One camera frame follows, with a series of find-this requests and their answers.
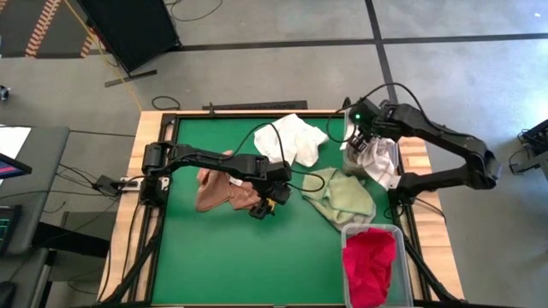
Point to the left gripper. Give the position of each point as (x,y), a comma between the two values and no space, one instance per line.
(276,188)

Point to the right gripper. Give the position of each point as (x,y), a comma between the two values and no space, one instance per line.
(368,120)

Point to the white plaid towel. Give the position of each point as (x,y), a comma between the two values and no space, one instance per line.
(379,160)

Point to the clear plastic bin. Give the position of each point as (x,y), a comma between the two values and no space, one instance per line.
(347,167)
(404,274)

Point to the dusty pink towel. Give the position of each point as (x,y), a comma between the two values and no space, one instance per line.
(218,188)

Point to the light green towel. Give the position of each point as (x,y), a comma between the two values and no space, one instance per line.
(342,197)

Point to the plain white towel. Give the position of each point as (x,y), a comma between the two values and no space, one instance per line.
(295,137)

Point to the red towel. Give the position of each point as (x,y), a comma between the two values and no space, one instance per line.
(370,248)
(364,291)

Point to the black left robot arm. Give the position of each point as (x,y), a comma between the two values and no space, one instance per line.
(205,160)

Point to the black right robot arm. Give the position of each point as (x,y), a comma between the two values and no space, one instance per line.
(449,141)

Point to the yellow tape tag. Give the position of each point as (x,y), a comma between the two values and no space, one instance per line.
(270,203)

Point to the green table mat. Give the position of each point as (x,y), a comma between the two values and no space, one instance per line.
(257,265)

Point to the wooden table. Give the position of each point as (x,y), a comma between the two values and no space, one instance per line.
(428,222)

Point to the black bar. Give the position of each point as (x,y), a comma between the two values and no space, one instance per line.
(257,105)

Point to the black equipment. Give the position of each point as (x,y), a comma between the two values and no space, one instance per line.
(535,145)

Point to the grey desk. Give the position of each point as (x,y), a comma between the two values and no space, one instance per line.
(43,171)

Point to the black partition panel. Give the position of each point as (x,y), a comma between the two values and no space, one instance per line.
(128,30)

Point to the computer monitor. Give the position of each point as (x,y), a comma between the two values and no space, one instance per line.
(13,167)

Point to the black control device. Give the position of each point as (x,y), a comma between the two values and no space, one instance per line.
(8,226)

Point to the small caster wheel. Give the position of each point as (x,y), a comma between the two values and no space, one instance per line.
(4,93)

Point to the black table frame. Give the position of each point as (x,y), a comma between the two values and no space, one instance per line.
(169,119)

